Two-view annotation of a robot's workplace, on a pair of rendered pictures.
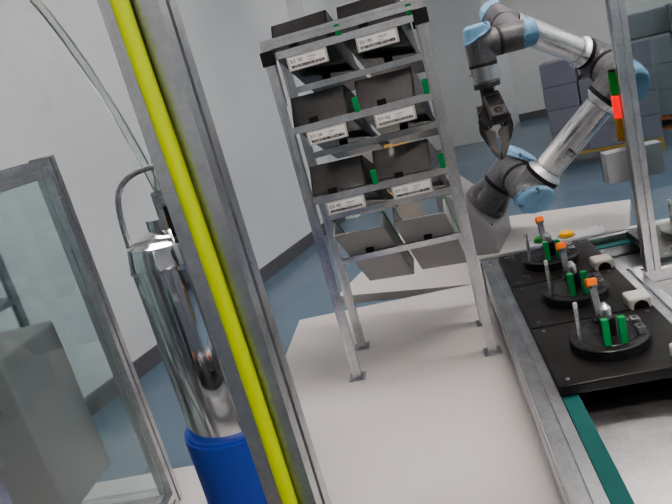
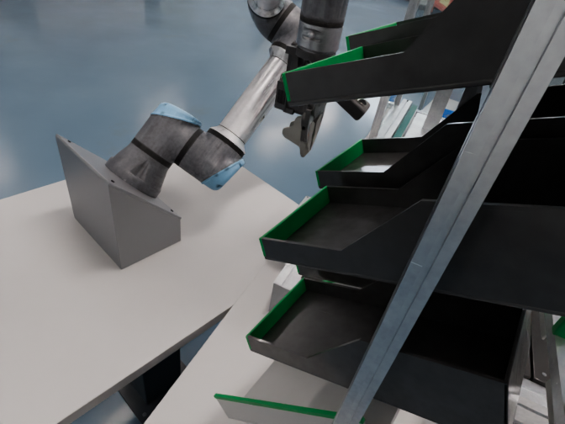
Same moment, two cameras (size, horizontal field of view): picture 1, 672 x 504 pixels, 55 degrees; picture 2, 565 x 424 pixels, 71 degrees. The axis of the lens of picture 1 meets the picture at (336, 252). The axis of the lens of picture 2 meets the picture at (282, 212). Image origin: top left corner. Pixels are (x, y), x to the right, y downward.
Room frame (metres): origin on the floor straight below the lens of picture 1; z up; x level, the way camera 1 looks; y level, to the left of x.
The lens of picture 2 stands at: (1.66, 0.21, 1.62)
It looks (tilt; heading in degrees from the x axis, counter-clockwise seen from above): 38 degrees down; 279
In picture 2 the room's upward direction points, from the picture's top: 10 degrees clockwise
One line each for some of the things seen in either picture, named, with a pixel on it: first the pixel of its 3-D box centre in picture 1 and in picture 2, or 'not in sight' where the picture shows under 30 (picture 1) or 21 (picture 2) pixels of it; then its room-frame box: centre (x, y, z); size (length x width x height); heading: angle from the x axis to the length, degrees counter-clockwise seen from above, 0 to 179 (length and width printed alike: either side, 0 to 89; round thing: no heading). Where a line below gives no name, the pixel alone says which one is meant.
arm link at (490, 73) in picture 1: (483, 75); (318, 36); (1.77, -0.51, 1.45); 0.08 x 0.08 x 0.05
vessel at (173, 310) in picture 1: (194, 296); not in sight; (0.86, 0.20, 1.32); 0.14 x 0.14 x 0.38
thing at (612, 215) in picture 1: (490, 249); (145, 234); (2.15, -0.52, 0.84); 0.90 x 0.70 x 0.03; 61
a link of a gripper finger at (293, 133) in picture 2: (492, 143); (296, 136); (1.77, -0.50, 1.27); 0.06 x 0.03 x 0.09; 170
